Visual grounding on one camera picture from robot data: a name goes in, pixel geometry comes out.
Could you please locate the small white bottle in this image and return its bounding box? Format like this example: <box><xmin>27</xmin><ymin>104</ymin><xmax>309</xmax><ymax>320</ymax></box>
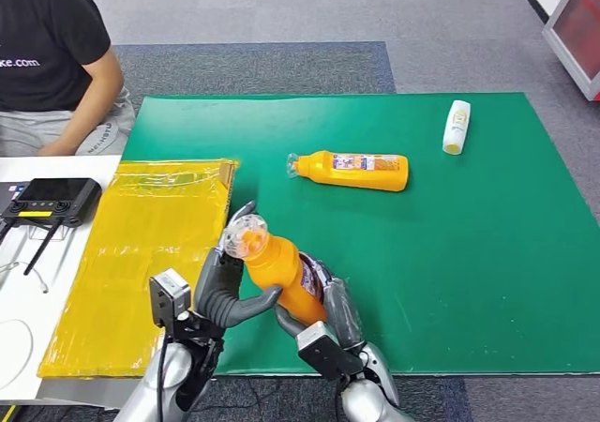
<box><xmin>442</xmin><ymin>99</ymin><xmax>471</xmax><ymax>157</ymax></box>

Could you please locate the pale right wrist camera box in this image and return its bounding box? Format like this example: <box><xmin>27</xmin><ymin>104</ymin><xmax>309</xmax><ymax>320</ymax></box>
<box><xmin>295</xmin><ymin>320</ymin><xmax>365</xmax><ymax>384</ymax></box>

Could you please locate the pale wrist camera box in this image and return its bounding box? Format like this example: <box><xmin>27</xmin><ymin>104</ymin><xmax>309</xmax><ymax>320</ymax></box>
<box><xmin>295</xmin><ymin>320</ymin><xmax>365</xmax><ymax>384</ymax></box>
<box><xmin>148</xmin><ymin>267</ymin><xmax>192</xmax><ymax>331</ymax></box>

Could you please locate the yellow plastic sheet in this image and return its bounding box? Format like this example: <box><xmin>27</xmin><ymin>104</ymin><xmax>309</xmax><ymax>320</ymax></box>
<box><xmin>37</xmin><ymin>158</ymin><xmax>241</xmax><ymax>380</ymax></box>

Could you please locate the person's hand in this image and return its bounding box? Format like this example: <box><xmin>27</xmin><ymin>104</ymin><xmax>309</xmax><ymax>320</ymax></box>
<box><xmin>35</xmin><ymin>138</ymin><xmax>77</xmax><ymax>158</ymax></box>

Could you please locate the person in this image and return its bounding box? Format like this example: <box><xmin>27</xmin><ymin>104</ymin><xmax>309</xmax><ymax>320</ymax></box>
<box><xmin>0</xmin><ymin>0</ymin><xmax>137</xmax><ymax>158</ymax></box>

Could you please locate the white framed red cabinet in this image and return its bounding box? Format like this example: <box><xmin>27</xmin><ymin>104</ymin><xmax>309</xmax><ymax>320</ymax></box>
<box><xmin>542</xmin><ymin>0</ymin><xmax>600</xmax><ymax>103</ymax></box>

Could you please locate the orange bottle with clear cap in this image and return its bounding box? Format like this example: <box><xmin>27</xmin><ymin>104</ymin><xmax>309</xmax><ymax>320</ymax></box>
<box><xmin>221</xmin><ymin>213</ymin><xmax>330</xmax><ymax>328</ymax></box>
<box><xmin>286</xmin><ymin>150</ymin><xmax>410</xmax><ymax>193</ymax></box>

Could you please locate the thin white cable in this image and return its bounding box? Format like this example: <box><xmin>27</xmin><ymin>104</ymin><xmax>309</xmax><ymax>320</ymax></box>
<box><xmin>0</xmin><ymin>318</ymin><xmax>35</xmax><ymax>390</ymax></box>
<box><xmin>0</xmin><ymin>260</ymin><xmax>50</xmax><ymax>295</ymax></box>

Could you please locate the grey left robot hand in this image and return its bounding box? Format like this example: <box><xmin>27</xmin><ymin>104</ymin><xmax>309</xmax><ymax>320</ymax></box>
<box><xmin>192</xmin><ymin>200</ymin><xmax>284</xmax><ymax>330</ymax></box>

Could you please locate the black remote controller with antennas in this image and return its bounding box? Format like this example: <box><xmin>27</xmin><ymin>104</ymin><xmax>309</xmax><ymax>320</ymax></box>
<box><xmin>0</xmin><ymin>177</ymin><xmax>103</xmax><ymax>277</ymax></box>

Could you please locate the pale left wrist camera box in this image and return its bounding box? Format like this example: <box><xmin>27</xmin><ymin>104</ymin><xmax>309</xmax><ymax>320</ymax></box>
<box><xmin>148</xmin><ymin>267</ymin><xmax>192</xmax><ymax>331</ymax></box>

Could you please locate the green table mat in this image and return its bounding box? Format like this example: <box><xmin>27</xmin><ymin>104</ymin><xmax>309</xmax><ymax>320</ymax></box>
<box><xmin>120</xmin><ymin>93</ymin><xmax>600</xmax><ymax>377</ymax></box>

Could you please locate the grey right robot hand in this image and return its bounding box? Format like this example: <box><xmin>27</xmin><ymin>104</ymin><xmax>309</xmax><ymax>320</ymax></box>
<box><xmin>274</xmin><ymin>253</ymin><xmax>368</xmax><ymax>352</ymax></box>

